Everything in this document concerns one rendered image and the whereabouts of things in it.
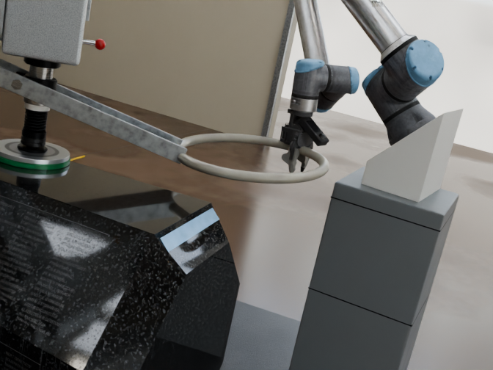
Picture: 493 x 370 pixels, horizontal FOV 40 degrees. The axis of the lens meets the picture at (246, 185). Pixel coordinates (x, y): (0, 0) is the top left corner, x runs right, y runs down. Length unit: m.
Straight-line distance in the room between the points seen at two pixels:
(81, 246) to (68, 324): 0.19
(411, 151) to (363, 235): 0.34
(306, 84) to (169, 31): 5.22
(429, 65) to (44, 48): 1.24
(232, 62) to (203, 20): 0.53
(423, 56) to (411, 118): 0.24
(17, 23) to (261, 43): 5.13
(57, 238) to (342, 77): 1.07
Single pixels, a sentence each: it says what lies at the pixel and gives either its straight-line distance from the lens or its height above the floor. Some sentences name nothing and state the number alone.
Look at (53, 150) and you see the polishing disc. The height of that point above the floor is 0.88.
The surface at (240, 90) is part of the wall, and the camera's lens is 6.95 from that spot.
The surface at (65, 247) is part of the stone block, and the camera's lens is 1.65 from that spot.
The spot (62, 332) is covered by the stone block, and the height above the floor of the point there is 0.65.
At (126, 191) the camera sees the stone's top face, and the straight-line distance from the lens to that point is 1.86.
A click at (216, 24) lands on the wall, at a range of 7.07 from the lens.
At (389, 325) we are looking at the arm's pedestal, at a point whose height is 0.40.
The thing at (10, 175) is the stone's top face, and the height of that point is 0.85.
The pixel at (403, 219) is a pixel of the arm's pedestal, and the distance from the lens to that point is 2.40.
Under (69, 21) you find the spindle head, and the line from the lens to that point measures 1.86.
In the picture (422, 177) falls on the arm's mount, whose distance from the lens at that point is 2.42.
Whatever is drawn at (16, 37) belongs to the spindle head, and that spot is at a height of 1.20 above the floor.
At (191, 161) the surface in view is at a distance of 1.93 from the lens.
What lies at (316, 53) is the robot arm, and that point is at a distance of 2.40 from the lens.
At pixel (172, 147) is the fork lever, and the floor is 0.96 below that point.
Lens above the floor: 1.42
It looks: 16 degrees down
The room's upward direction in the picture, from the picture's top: 12 degrees clockwise
